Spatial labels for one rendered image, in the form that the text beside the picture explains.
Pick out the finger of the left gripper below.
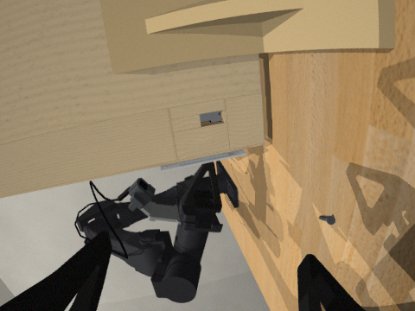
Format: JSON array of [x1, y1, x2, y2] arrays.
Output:
[[181, 162, 222, 210], [180, 164, 213, 198]]

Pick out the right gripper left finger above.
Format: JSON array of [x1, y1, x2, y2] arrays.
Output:
[[0, 231, 112, 311]]

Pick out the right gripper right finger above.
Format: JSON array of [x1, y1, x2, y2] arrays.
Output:
[[297, 254, 366, 311]]

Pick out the tan wooden door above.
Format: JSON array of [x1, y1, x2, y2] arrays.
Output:
[[0, 0, 395, 198]]

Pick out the grey mortise lock with keyhole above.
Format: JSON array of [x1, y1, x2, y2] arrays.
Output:
[[161, 111, 247, 172]]

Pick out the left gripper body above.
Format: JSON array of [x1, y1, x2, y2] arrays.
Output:
[[140, 193, 223, 250]]

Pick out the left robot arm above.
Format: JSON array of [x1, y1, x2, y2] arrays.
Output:
[[76, 161, 238, 303]]

